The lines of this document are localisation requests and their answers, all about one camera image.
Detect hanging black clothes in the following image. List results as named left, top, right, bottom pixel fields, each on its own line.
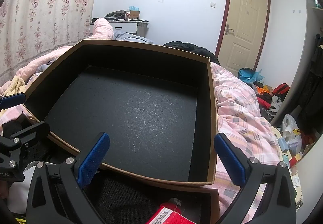
left=301, top=33, right=323, bottom=128

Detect small cardboard box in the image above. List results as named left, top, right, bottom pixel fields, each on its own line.
left=125, top=10, right=141, bottom=20

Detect cream waffle towel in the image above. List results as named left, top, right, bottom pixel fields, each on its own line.
left=4, top=76, right=27, bottom=97

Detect beige door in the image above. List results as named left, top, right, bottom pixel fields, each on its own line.
left=214, top=0, right=272, bottom=73

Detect red bag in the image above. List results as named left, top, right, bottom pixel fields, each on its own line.
left=272, top=83, right=290, bottom=95

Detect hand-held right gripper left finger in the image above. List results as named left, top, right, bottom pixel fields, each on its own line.
left=26, top=132, right=111, bottom=224

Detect white bedside cabinet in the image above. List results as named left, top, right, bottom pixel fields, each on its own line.
left=90, top=17, right=150, bottom=37

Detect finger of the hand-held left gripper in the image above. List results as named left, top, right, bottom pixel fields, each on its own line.
left=0, top=120, right=50, bottom=164
left=0, top=93, right=26, bottom=110

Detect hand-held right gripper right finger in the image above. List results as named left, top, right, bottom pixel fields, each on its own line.
left=214, top=133, right=297, bottom=224

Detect floral curtain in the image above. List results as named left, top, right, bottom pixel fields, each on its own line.
left=0, top=0, right=101, bottom=85

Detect small blue box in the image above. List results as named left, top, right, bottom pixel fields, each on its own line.
left=278, top=137, right=289, bottom=154

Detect grey garment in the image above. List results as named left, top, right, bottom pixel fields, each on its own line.
left=267, top=95, right=287, bottom=116

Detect black clothes pile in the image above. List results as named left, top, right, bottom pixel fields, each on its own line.
left=163, top=41, right=221, bottom=65

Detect red packet with round tab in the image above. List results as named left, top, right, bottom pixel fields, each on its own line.
left=146, top=201, right=190, bottom=224

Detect white plastic bag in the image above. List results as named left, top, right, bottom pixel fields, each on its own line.
left=281, top=114, right=303, bottom=154

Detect large black-lined cardboard box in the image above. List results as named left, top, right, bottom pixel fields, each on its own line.
left=24, top=39, right=219, bottom=187

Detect pink quilt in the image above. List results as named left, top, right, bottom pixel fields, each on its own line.
left=0, top=17, right=114, bottom=93

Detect orange cloth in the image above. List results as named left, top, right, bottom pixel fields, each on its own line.
left=256, top=85, right=274, bottom=95

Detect blue plastic bag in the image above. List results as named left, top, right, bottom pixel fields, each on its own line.
left=238, top=68, right=265, bottom=84

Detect black tray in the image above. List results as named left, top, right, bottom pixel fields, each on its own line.
left=103, top=10, right=126, bottom=22

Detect grey quilt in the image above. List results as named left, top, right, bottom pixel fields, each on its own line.
left=112, top=31, right=154, bottom=44

